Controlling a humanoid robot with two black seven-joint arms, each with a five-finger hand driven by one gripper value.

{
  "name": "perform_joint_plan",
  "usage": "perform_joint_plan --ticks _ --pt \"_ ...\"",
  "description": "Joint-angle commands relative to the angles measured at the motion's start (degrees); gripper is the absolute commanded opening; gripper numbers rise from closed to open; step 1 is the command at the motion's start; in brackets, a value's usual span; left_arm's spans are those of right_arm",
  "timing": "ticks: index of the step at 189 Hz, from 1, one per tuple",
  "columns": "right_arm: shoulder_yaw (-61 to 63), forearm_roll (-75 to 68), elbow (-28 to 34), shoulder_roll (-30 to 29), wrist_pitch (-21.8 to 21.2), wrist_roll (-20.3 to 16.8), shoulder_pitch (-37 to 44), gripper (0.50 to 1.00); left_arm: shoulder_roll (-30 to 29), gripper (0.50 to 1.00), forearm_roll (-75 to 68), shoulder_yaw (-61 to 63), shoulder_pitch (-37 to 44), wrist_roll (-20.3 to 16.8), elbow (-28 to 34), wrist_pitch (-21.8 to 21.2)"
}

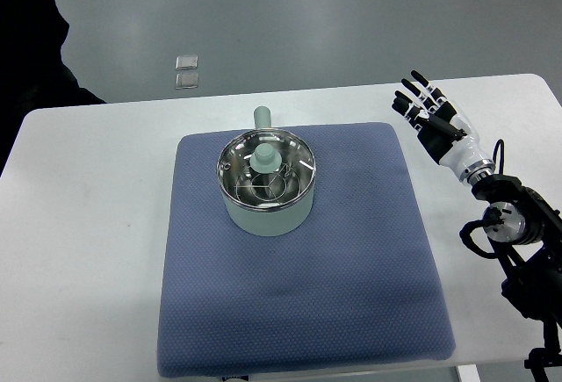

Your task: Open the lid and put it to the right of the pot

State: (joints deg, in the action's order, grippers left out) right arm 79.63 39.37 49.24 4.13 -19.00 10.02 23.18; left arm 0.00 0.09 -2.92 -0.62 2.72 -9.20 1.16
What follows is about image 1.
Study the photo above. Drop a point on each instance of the lower metal floor plate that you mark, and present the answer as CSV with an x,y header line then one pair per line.
x,y
186,80

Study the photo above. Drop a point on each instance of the metal floor plate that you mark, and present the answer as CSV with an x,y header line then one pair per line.
x,y
186,62
186,80

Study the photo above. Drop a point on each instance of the blue quilted mat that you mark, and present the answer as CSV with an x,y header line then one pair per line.
x,y
355,283

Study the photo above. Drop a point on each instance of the upper metal floor plate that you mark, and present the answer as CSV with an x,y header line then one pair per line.
x,y
186,62

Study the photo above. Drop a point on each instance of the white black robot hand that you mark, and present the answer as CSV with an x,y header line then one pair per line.
x,y
442,128

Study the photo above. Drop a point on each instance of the green steel pot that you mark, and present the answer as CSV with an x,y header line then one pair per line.
x,y
269,223

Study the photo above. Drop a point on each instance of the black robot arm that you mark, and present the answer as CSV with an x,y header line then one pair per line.
x,y
522,232

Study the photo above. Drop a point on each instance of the glass lid green knob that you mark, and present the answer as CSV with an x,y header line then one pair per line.
x,y
266,151

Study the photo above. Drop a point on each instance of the dark object at left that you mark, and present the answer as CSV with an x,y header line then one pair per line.
x,y
33,75

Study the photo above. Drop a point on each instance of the wire steamer rack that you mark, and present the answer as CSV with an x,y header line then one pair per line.
x,y
276,187

